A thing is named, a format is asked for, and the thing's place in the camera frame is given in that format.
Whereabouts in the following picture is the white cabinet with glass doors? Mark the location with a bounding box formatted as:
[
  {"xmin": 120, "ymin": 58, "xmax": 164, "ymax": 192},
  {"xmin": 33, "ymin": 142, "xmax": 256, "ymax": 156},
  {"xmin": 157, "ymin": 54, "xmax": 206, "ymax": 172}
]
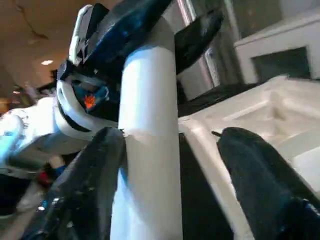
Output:
[{"xmin": 233, "ymin": 14, "xmax": 320, "ymax": 85}]

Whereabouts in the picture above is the white plastic table leg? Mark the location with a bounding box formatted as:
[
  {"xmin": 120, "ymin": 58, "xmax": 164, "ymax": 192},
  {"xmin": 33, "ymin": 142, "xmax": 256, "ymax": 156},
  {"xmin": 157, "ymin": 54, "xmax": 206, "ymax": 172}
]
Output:
[{"xmin": 109, "ymin": 17, "xmax": 182, "ymax": 240}]

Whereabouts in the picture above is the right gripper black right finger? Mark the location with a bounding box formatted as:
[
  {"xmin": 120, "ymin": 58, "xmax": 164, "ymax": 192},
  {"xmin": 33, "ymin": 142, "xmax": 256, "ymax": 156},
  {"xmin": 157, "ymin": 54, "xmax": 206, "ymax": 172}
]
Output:
[{"xmin": 212, "ymin": 126, "xmax": 320, "ymax": 240}]

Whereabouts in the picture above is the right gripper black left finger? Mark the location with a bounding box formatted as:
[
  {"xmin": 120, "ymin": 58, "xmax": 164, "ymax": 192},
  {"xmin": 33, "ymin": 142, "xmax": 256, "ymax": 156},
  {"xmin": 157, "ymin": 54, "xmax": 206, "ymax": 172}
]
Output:
[{"xmin": 44, "ymin": 126, "xmax": 127, "ymax": 240}]

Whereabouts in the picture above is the grey curtain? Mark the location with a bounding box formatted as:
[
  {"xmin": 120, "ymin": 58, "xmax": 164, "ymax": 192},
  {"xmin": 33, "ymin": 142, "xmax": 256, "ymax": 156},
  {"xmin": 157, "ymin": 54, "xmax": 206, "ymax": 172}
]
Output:
[{"xmin": 169, "ymin": 0, "xmax": 245, "ymax": 101}]

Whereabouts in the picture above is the white plastic stool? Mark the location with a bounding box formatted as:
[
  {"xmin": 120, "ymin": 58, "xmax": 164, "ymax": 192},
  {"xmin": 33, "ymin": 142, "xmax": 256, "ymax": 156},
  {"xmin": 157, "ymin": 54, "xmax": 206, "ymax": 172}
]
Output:
[{"xmin": 177, "ymin": 76, "xmax": 320, "ymax": 240}]

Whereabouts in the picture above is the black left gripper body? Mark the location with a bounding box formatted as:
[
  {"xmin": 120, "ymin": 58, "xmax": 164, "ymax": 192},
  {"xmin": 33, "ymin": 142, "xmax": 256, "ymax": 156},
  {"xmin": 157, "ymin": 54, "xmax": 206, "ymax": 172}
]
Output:
[{"xmin": 58, "ymin": 59, "xmax": 121, "ymax": 123}]

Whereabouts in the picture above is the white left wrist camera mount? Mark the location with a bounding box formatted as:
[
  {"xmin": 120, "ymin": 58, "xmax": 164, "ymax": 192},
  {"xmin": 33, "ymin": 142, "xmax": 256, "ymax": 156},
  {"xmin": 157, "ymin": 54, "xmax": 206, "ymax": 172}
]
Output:
[{"xmin": 55, "ymin": 2, "xmax": 120, "ymax": 135}]

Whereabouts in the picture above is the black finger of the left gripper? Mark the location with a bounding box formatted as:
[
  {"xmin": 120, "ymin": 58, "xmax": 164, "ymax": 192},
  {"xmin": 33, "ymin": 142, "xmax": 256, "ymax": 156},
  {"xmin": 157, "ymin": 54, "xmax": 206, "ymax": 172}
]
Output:
[
  {"xmin": 174, "ymin": 9, "xmax": 225, "ymax": 76},
  {"xmin": 87, "ymin": 0, "xmax": 173, "ymax": 83}
]

